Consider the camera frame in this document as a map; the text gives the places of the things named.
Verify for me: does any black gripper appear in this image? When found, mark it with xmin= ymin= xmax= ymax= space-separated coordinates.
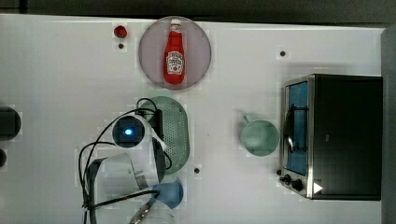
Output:
xmin=148 ymin=109 xmax=166 ymax=182

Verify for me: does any mint green oval strainer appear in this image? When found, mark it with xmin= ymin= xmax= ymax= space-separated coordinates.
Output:
xmin=148 ymin=89 xmax=191 ymax=175

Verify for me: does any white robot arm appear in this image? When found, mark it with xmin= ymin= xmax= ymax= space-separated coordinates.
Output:
xmin=85 ymin=108 xmax=172 ymax=224

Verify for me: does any red ketchup bottle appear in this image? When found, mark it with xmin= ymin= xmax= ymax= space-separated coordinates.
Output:
xmin=163 ymin=19 xmax=186 ymax=85

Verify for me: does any grey round plate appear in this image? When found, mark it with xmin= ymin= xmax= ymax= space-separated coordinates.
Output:
xmin=138 ymin=16 xmax=211 ymax=90

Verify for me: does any mint green cup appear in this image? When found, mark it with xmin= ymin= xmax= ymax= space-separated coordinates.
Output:
xmin=240 ymin=114 xmax=280 ymax=157

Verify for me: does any black cylindrical holder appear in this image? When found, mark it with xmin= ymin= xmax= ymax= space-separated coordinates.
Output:
xmin=0 ymin=149 xmax=7 ymax=167
xmin=0 ymin=106 xmax=21 ymax=141

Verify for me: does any black toaster oven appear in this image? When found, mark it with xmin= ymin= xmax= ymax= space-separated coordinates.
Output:
xmin=277 ymin=74 xmax=383 ymax=201

